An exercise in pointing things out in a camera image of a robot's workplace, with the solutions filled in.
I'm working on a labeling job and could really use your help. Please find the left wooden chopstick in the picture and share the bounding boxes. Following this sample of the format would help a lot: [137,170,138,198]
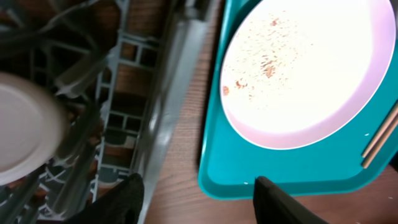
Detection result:
[362,103,397,158]

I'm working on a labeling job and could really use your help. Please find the rice leftovers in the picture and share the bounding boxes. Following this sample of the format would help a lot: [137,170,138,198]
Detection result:
[220,11,303,105]

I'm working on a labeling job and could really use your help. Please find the white paper cup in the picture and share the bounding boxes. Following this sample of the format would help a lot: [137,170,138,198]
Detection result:
[1,72,69,185]

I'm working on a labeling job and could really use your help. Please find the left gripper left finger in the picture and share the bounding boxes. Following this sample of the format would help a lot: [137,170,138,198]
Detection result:
[63,173,144,224]

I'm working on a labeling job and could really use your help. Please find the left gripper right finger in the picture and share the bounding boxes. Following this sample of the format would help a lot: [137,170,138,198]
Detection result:
[252,176,327,224]

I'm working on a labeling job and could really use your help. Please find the right wooden chopstick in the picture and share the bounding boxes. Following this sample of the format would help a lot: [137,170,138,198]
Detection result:
[363,118,397,169]

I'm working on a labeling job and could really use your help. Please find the teal serving tray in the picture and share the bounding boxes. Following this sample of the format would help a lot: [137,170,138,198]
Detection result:
[198,0,397,200]

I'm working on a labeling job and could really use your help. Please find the grey plastic dish rack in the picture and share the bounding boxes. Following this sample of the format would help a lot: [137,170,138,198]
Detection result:
[1,1,217,223]

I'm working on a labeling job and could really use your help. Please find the wooden chopstick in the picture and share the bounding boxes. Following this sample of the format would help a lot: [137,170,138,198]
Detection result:
[363,118,397,169]
[362,103,397,158]

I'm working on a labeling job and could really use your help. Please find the large white plate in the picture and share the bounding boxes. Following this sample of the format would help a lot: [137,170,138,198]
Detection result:
[220,0,396,150]

